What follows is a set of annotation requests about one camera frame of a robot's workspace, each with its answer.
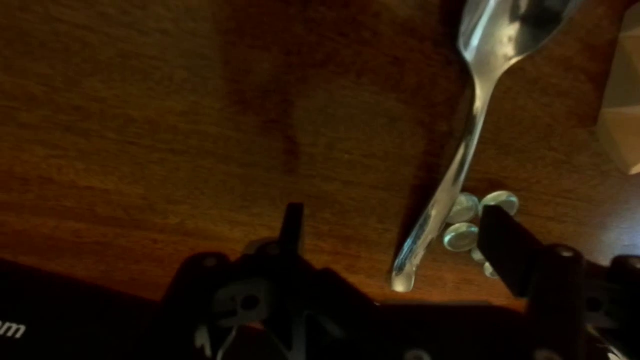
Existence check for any small wooden block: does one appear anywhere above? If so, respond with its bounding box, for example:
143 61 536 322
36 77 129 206
595 1 640 176

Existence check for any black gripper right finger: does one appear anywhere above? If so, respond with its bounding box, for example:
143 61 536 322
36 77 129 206
478 203 640 360

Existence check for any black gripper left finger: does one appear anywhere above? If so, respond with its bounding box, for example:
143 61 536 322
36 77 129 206
152 199 375 360

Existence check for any silver spoon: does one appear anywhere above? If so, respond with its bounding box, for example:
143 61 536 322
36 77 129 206
387 0 587 293

